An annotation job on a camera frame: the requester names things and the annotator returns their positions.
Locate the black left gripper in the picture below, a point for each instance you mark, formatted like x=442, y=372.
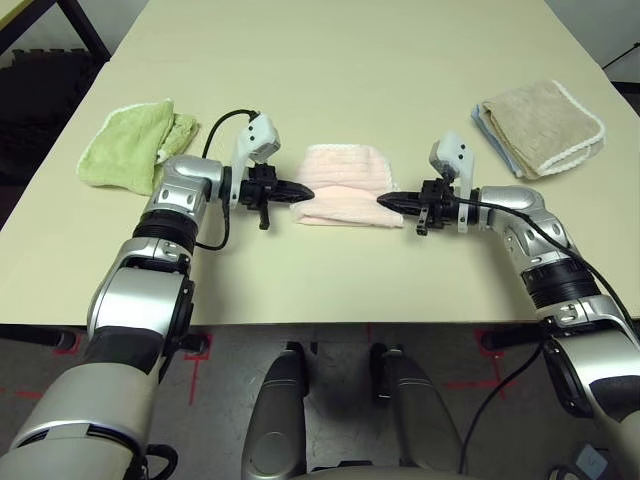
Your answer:
x=257, y=192

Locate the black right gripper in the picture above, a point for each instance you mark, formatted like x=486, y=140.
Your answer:
x=437, y=207

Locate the pink terry towel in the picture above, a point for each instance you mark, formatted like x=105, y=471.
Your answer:
x=345, y=195

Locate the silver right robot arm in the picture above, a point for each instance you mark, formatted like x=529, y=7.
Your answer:
x=550, y=240

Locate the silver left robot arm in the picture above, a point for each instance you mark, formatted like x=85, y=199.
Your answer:
x=150, y=280

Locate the beige folded towel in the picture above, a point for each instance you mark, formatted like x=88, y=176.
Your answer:
x=495, y=145

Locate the beige terry towel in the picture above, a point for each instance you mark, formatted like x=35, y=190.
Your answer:
x=540, y=125

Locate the green terry towel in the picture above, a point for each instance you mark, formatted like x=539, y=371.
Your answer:
x=125, y=150

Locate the grey robot right leg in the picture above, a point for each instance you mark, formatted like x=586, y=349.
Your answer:
x=420, y=415

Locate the grey robot leg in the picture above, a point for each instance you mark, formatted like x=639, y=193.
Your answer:
x=420, y=415
x=275, y=425

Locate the grey robot left leg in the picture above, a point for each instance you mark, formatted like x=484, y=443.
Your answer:
x=275, y=425

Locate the black foam floor mat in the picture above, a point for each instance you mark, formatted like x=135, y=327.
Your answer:
x=45, y=100

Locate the beige robot torso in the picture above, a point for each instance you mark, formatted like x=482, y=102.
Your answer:
x=375, y=474

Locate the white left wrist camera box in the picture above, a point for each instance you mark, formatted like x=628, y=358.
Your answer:
x=255, y=137

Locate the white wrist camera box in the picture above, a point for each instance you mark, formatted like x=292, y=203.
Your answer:
x=455, y=155
x=255, y=137

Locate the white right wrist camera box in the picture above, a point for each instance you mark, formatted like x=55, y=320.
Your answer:
x=455, y=155

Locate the black metal table frame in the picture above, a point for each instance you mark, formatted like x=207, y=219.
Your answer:
x=95, y=30

